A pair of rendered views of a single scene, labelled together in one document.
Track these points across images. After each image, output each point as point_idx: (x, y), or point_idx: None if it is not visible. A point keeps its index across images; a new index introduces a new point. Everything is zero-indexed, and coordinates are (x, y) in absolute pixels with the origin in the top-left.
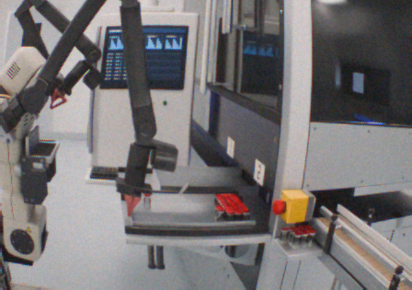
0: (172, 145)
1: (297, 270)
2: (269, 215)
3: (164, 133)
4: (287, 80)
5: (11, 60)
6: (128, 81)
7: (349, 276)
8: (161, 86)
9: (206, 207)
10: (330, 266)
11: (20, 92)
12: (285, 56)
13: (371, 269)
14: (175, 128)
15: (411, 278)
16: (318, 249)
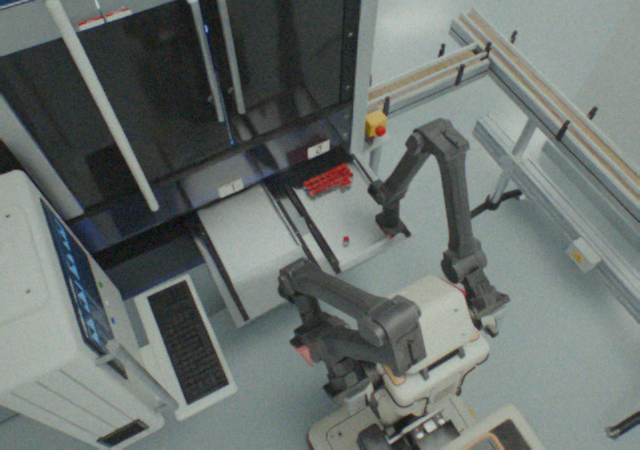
0: (376, 182)
1: None
2: (314, 161)
3: (114, 301)
4: (364, 76)
5: (467, 309)
6: (412, 179)
7: (416, 102)
8: (94, 280)
9: (314, 206)
10: (391, 116)
11: (483, 271)
12: (360, 64)
13: (431, 85)
14: (107, 285)
15: (459, 63)
16: None
